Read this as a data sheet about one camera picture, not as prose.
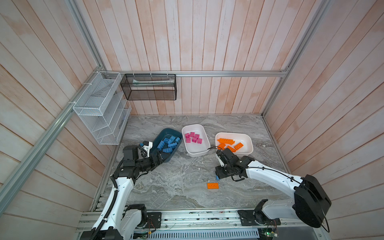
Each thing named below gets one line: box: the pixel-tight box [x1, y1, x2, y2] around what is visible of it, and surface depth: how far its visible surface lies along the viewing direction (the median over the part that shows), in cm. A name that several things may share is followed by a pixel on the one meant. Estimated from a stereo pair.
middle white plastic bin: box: [182, 124, 211, 157], surface depth 106 cm
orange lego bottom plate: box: [207, 182, 219, 190], surface depth 86 cm
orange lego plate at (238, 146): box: [234, 142, 244, 151], surface depth 103 cm
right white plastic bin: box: [215, 132, 254, 157], surface depth 103 cm
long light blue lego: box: [157, 140, 165, 150], surface depth 102 cm
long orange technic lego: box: [217, 138, 235, 145], surface depth 103 cm
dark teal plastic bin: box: [152, 127, 183, 163], surface depth 103 cm
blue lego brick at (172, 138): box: [167, 135, 176, 144], surface depth 106 cm
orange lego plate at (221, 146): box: [217, 143, 226, 151], surface depth 103 cm
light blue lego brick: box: [162, 147, 173, 153], surface depth 100 cm
